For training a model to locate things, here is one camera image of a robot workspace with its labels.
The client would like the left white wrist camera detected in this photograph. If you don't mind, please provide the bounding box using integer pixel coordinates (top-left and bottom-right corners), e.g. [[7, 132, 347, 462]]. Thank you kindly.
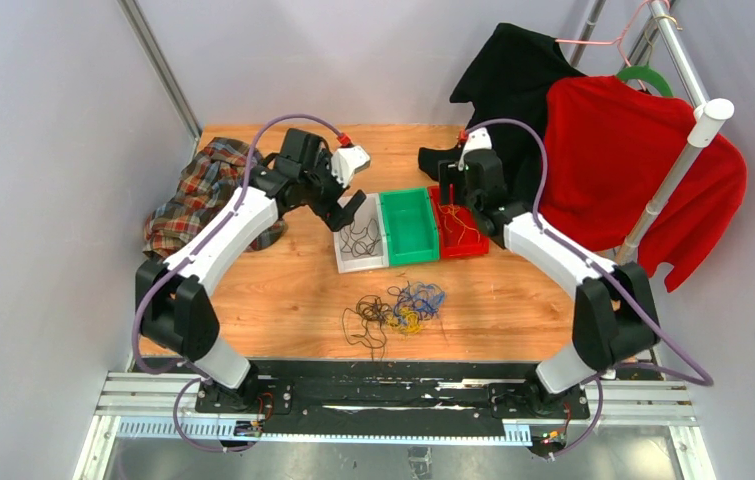
[[330, 145, 371, 188]]

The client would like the black shirt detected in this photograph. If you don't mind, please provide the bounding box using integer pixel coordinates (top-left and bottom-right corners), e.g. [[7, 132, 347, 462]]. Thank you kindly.
[[449, 23, 584, 208]]

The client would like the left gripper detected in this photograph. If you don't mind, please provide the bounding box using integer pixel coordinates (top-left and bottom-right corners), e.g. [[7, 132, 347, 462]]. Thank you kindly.
[[301, 150, 366, 231]]

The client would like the yellow cable tangle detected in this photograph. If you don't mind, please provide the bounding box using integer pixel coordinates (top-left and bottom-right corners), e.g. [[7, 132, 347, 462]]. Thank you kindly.
[[384, 307, 428, 337]]

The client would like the white plastic bin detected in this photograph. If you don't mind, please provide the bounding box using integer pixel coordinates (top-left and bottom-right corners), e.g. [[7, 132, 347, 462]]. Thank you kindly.
[[333, 193, 389, 274]]

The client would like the pink clothes hanger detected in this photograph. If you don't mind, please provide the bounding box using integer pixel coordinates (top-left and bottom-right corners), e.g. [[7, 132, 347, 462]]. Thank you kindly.
[[556, 1, 683, 67]]

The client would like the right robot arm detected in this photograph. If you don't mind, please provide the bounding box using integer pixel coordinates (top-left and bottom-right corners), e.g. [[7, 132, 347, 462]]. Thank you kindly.
[[437, 149, 659, 417]]

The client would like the red sweater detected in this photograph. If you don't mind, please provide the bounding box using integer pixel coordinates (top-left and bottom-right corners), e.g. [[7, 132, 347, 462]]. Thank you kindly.
[[540, 76, 747, 291]]

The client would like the black cable tangle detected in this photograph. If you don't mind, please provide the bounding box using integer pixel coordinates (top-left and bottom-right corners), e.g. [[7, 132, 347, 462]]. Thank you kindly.
[[341, 294, 395, 362]]

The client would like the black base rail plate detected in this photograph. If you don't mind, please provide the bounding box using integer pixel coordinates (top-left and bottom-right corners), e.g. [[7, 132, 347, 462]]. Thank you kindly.
[[195, 359, 590, 439]]

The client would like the red plastic bin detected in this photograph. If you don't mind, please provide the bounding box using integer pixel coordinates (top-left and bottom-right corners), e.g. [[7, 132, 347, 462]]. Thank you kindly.
[[426, 185, 490, 259]]

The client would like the plaid flannel shirt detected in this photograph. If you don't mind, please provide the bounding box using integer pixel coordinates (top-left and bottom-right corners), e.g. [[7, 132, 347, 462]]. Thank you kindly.
[[142, 137, 249, 261]]

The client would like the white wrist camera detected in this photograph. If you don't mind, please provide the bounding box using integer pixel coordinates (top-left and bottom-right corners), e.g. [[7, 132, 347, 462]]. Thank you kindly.
[[330, 145, 371, 188], [459, 127, 492, 165]]

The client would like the green plastic bin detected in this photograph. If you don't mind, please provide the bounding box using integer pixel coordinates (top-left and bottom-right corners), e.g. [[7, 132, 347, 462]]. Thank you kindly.
[[379, 188, 439, 267]]

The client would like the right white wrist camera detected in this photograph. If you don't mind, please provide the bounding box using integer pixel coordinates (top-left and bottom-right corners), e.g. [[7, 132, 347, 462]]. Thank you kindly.
[[459, 127, 492, 165]]

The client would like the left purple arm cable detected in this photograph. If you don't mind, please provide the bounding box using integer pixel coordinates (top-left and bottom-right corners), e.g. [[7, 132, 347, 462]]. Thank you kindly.
[[131, 113, 352, 455]]

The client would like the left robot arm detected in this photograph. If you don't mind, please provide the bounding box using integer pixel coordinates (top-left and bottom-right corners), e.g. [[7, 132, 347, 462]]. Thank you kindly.
[[133, 128, 371, 413]]

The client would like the white clothes rack pole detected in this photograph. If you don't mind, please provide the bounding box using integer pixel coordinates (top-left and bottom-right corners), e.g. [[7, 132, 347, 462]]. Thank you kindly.
[[610, 1, 734, 264]]

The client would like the green clothes hanger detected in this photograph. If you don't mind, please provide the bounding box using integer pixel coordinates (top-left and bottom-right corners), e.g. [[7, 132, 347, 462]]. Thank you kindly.
[[616, 65, 675, 98]]

